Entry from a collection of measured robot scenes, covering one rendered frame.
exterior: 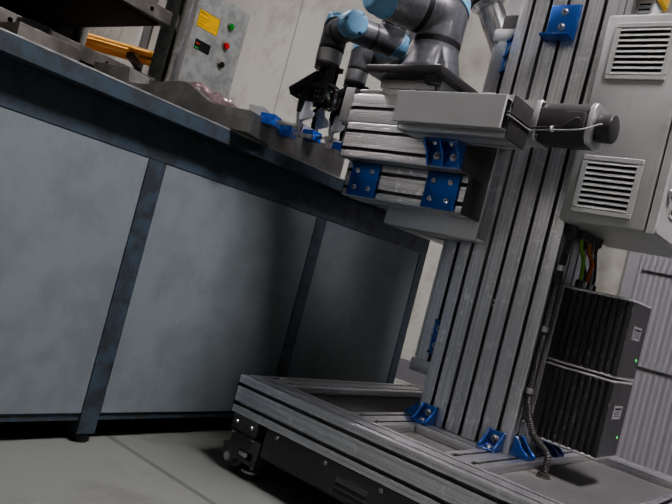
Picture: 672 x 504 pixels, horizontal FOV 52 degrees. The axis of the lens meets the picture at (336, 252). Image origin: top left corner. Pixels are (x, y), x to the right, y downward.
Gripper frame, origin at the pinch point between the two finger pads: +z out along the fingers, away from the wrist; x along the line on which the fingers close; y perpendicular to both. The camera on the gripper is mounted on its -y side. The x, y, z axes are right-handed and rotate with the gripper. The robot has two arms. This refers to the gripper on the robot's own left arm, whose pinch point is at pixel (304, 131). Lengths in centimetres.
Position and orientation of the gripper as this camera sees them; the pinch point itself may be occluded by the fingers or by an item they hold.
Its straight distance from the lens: 207.9
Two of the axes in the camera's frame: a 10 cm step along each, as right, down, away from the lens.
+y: 7.7, 1.8, -6.1
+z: -2.5, 9.7, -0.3
